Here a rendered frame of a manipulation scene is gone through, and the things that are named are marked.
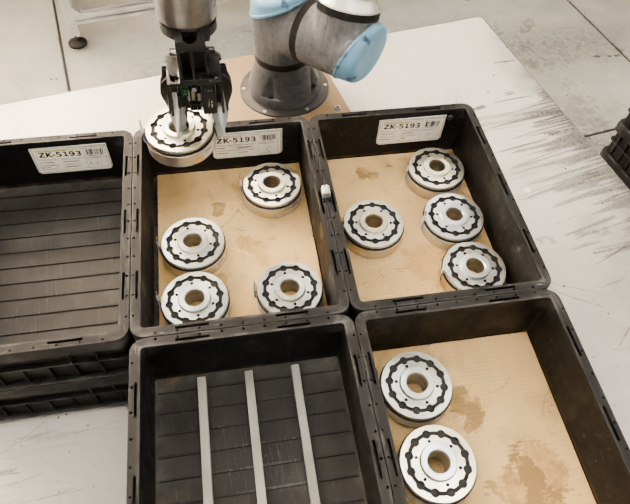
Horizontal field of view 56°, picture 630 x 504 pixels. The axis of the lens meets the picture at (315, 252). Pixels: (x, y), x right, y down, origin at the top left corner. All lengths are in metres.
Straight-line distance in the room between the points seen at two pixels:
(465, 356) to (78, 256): 0.64
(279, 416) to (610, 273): 0.73
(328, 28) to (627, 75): 2.13
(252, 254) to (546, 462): 0.54
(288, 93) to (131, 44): 1.71
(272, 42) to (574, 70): 2.00
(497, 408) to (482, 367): 0.06
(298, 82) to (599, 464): 0.86
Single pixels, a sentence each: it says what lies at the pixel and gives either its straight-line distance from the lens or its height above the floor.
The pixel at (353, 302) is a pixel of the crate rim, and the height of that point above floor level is 0.93.
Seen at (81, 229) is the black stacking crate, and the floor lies 0.83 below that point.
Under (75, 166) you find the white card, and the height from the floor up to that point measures 0.87.
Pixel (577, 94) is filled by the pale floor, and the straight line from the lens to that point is 2.87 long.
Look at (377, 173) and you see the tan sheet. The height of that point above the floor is 0.83.
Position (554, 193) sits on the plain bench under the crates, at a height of 0.70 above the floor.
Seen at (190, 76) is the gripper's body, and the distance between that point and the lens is 0.81.
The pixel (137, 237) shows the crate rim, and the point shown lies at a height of 0.93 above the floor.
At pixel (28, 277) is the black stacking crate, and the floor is 0.83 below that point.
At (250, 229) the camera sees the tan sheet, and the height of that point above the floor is 0.83.
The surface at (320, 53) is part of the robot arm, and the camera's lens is 1.13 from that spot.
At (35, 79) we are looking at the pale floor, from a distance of 2.82.
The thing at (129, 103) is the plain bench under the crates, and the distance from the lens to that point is 1.49.
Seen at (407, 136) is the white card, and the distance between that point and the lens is 1.14.
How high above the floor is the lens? 1.65
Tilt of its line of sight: 55 degrees down
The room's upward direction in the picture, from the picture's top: 4 degrees clockwise
